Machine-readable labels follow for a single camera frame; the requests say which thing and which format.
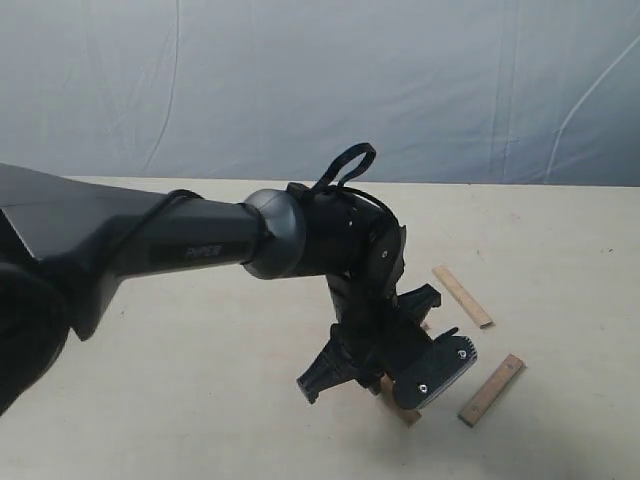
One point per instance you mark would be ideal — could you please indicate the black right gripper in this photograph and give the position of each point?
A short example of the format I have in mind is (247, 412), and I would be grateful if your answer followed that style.
(376, 336)

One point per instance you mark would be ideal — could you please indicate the brown wooden stick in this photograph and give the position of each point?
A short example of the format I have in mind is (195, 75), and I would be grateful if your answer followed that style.
(490, 391)

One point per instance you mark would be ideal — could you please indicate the long wooden plank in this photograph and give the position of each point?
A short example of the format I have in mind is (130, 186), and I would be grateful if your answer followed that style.
(461, 295)

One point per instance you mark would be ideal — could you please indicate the blue-grey backdrop cloth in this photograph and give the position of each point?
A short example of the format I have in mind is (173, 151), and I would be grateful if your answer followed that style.
(501, 92)

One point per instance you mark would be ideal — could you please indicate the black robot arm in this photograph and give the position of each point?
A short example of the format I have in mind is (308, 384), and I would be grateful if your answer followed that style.
(67, 246)

